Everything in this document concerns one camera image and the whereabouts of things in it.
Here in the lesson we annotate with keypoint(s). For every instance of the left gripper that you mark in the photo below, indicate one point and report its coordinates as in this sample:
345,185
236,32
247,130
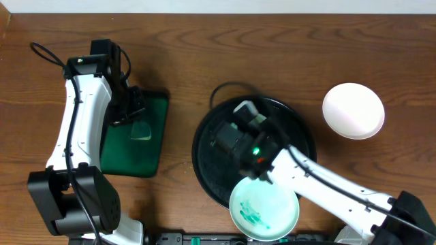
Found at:
131,111

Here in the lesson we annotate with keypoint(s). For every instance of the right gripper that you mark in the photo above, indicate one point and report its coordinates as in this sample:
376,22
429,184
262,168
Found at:
273,130

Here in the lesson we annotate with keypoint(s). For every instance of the green yellow sponge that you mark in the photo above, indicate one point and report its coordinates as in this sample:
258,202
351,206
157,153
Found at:
140,130

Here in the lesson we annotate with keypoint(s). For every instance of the pale green plate front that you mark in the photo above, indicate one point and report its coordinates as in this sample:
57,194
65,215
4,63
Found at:
263,211

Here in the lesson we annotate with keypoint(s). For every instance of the pale green plate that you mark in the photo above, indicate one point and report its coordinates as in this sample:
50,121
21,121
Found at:
259,118
263,211

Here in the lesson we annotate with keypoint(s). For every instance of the white plate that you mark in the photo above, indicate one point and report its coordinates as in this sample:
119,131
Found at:
353,111

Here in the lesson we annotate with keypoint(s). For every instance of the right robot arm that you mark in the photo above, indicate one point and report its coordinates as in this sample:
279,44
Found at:
377,218

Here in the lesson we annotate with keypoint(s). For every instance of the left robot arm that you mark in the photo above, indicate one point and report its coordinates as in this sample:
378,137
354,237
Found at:
71,194

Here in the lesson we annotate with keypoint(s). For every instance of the round black tray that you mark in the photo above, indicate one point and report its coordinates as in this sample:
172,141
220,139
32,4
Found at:
214,169

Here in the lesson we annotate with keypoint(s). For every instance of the black rectangular tray green water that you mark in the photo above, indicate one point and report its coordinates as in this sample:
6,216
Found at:
122,156

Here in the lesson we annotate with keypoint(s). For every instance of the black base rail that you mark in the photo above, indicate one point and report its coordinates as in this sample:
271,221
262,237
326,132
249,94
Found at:
229,239

